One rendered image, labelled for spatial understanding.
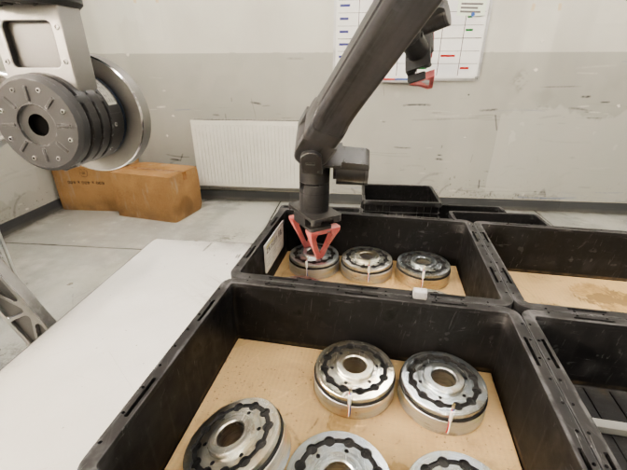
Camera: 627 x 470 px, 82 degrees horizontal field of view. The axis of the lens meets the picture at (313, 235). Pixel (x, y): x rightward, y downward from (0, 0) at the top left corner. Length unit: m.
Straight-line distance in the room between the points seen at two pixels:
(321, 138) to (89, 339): 0.63
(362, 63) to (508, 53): 3.13
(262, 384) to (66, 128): 0.47
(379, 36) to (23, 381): 0.80
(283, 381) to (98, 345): 0.47
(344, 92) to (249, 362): 0.39
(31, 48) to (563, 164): 3.74
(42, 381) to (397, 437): 0.63
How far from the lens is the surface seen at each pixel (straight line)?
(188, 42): 3.66
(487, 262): 0.64
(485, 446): 0.50
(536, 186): 3.89
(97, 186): 3.82
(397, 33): 0.46
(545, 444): 0.45
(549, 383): 0.45
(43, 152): 0.70
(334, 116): 0.54
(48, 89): 0.67
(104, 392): 0.77
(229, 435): 0.44
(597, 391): 0.63
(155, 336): 0.85
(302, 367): 0.54
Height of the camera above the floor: 1.21
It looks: 25 degrees down
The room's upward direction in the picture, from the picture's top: straight up
